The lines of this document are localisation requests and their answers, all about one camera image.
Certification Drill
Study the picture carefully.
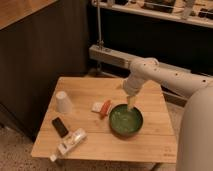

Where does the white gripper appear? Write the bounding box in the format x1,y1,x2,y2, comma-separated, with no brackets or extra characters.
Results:
123,76,145,110

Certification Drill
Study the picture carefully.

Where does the metal vertical pole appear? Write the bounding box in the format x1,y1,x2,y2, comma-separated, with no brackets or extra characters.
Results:
96,0,103,49

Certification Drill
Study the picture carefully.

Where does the white paper cup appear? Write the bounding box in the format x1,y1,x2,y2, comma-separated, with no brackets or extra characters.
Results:
56,91,73,114

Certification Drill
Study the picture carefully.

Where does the grey metal shelf frame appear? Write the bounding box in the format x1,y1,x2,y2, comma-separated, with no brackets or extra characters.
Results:
88,0,213,108

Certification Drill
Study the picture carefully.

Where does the clear plastic bottle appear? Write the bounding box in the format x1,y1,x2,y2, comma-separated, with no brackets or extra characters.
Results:
50,128,87,162

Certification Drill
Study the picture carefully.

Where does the orange red snack bar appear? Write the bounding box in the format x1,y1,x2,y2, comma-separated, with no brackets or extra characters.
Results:
100,100,111,118

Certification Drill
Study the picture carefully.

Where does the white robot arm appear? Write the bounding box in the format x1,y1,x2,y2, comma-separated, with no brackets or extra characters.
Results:
123,58,213,171

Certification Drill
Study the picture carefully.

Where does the white small packet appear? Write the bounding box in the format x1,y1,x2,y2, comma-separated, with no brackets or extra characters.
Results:
91,102,103,112

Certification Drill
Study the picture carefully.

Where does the green bowl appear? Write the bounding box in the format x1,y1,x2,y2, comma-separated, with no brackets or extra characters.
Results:
109,104,143,136

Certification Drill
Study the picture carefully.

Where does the wooden small table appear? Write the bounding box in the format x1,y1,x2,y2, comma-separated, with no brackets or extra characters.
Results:
31,77,177,163

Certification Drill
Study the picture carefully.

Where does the dark wooden cabinet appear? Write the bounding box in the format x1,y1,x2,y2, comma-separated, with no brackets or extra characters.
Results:
0,0,89,140

